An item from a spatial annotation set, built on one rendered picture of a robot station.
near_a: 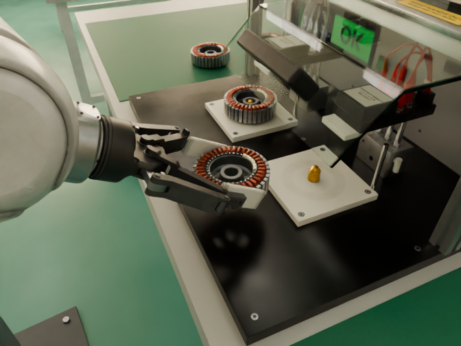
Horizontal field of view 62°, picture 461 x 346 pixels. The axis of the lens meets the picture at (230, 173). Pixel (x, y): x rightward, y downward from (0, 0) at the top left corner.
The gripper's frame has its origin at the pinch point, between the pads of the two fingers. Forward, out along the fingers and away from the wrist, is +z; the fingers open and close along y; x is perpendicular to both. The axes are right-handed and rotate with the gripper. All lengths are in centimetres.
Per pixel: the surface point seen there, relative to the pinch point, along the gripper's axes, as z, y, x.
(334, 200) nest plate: 16.3, -6.4, -2.1
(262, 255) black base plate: 4.0, -9.9, 6.5
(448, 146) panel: 36.7, -5.8, -16.7
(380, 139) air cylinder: 25.7, -0.8, -12.5
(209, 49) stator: 23, 61, -6
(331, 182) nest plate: 18.3, -2.7, -3.3
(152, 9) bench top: 23, 113, -3
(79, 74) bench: 18, 161, 47
